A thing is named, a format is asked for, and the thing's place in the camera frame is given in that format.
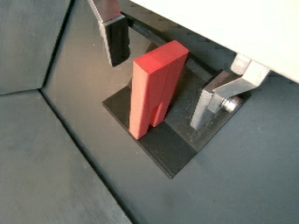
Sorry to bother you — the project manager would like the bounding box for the red double-square block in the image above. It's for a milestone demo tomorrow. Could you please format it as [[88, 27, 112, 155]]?
[[128, 40, 189, 139]]

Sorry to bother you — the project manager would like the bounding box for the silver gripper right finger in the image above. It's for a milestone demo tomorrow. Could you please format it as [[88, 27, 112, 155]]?
[[190, 54, 269, 130]]

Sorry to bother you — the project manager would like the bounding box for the black curved holder stand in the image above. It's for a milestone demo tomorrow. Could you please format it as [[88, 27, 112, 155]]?
[[102, 14, 249, 179]]

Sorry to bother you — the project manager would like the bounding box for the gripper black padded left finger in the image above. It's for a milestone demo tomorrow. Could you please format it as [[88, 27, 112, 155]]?
[[88, 0, 130, 67]]

